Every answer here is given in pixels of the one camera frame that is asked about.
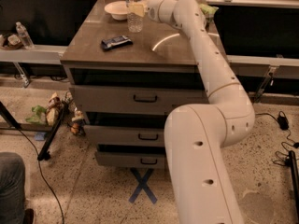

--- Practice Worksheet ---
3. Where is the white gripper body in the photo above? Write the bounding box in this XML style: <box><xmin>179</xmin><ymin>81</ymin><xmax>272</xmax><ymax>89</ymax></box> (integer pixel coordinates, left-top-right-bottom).
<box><xmin>148</xmin><ymin>0</ymin><xmax>176</xmax><ymax>24</ymax></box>

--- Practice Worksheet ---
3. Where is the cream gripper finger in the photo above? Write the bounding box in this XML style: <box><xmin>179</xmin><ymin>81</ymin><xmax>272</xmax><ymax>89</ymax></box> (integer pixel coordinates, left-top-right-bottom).
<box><xmin>128</xmin><ymin>2</ymin><xmax>147</xmax><ymax>17</ymax></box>

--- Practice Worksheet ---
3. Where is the clear plastic water bottle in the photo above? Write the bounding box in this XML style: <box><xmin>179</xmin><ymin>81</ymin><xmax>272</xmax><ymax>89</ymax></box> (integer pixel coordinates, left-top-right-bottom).
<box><xmin>125</xmin><ymin>0</ymin><xmax>143</xmax><ymax>33</ymax></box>

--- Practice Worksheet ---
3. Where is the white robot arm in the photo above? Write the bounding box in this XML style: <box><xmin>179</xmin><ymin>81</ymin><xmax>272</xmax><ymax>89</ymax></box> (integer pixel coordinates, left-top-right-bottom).
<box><xmin>146</xmin><ymin>0</ymin><xmax>255</xmax><ymax>224</ymax></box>

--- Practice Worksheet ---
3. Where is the white paper bowl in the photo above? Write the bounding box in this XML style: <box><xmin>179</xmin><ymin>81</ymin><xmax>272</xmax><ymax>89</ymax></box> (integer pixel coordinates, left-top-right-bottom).
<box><xmin>105</xmin><ymin>1</ymin><xmax>127</xmax><ymax>21</ymax></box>

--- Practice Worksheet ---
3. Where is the small water bottle on shelf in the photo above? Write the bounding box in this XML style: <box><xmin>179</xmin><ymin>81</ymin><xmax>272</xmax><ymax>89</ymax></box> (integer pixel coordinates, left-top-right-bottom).
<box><xmin>16</xmin><ymin>21</ymin><xmax>35</xmax><ymax>49</ymax></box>

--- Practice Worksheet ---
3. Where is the brown bowl with items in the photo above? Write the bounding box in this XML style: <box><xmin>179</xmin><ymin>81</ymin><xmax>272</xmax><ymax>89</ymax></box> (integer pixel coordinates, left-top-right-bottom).
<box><xmin>0</xmin><ymin>34</ymin><xmax>22</xmax><ymax>50</ymax></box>

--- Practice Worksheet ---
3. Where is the dark blue snack bar wrapper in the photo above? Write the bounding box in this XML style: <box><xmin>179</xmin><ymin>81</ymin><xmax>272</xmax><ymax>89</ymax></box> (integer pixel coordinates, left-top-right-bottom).
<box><xmin>100</xmin><ymin>35</ymin><xmax>133</xmax><ymax>51</ymax></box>

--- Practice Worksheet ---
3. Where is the green chip bag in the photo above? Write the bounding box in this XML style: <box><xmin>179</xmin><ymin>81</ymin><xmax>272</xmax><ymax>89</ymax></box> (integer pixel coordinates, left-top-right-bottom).
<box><xmin>199</xmin><ymin>4</ymin><xmax>219</xmax><ymax>22</ymax></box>

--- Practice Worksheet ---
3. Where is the grey three-drawer cabinet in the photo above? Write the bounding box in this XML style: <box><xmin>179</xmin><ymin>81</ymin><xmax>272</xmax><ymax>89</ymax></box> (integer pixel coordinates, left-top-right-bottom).
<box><xmin>62</xmin><ymin>0</ymin><xmax>206</xmax><ymax>155</ymax></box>

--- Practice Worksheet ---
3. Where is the top grey drawer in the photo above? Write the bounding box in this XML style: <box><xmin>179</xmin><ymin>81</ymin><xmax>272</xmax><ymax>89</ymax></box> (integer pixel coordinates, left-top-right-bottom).
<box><xmin>70</xmin><ymin>85</ymin><xmax>207</xmax><ymax>115</ymax></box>

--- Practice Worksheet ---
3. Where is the grey drawer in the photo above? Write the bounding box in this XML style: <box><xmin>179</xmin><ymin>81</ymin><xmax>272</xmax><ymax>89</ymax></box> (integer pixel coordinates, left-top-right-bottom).
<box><xmin>95</xmin><ymin>151</ymin><xmax>165</xmax><ymax>169</ymax></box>
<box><xmin>70</xmin><ymin>85</ymin><xmax>207</xmax><ymax>115</ymax></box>
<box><xmin>84</xmin><ymin>125</ymin><xmax>164</xmax><ymax>147</ymax></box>

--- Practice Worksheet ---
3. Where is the middle grey drawer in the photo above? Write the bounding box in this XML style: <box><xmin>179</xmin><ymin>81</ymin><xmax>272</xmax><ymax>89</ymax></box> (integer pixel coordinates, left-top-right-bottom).
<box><xmin>84</xmin><ymin>125</ymin><xmax>164</xmax><ymax>147</ymax></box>

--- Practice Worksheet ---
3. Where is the brown snack bag on floor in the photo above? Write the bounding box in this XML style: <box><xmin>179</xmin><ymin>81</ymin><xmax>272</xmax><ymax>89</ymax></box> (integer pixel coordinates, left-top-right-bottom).
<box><xmin>46</xmin><ymin>92</ymin><xmax>62</xmax><ymax>126</ymax></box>

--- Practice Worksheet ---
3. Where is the small figurine on floor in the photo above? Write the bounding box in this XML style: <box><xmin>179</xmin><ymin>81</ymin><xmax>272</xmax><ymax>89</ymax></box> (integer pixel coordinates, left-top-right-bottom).
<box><xmin>70</xmin><ymin>110</ymin><xmax>85</xmax><ymax>135</ymax></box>

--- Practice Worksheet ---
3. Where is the green bag on floor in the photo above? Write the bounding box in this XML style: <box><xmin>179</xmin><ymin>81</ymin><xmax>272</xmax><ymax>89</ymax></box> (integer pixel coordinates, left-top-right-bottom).
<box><xmin>25</xmin><ymin>105</ymin><xmax>47</xmax><ymax>125</ymax></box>

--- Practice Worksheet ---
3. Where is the bottom grey drawer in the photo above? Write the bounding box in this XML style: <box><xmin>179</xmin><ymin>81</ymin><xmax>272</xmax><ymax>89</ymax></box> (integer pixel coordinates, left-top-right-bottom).
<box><xmin>95</xmin><ymin>151</ymin><xmax>165</xmax><ymax>169</ymax></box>

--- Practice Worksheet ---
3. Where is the blue tape cross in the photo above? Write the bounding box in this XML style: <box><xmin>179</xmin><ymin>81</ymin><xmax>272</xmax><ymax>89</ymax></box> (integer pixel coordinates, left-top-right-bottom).
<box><xmin>129</xmin><ymin>168</ymin><xmax>158</xmax><ymax>204</ymax></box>

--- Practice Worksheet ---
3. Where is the black stand at right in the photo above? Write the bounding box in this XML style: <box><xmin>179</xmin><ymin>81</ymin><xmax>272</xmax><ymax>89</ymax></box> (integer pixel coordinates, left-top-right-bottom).
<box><xmin>285</xmin><ymin>150</ymin><xmax>299</xmax><ymax>219</ymax></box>

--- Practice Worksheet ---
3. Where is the person's leg in jeans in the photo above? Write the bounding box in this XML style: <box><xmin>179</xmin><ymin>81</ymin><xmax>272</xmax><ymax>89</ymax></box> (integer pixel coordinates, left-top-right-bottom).
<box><xmin>0</xmin><ymin>152</ymin><xmax>25</xmax><ymax>224</ymax></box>

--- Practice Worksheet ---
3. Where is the grey metal shelf rail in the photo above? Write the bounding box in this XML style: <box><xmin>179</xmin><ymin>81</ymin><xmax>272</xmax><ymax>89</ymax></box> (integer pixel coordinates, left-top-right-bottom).
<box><xmin>0</xmin><ymin>45</ymin><xmax>67</xmax><ymax>64</ymax></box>

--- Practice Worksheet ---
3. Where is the black power adapter with cable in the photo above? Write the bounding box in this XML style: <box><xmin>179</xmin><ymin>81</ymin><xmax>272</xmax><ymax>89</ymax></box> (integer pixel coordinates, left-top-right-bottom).
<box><xmin>258</xmin><ymin>111</ymin><xmax>299</xmax><ymax>148</ymax></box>

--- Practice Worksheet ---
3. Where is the black floor cable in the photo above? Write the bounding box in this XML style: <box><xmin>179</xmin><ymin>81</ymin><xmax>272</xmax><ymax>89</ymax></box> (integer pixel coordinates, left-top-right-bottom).
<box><xmin>15</xmin><ymin>128</ymin><xmax>65</xmax><ymax>224</ymax></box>

